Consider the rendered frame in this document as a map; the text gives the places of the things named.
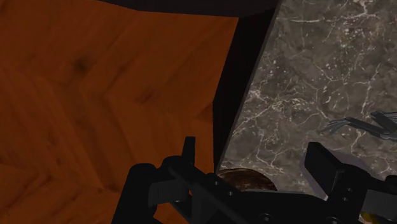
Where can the yellow object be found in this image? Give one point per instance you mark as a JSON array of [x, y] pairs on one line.
[[366, 218]]

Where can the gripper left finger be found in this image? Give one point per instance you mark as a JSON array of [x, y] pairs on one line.
[[186, 192]]

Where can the brown glossy round object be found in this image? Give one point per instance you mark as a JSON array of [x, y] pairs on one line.
[[248, 180]]

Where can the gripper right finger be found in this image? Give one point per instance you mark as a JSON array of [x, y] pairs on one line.
[[347, 186]]

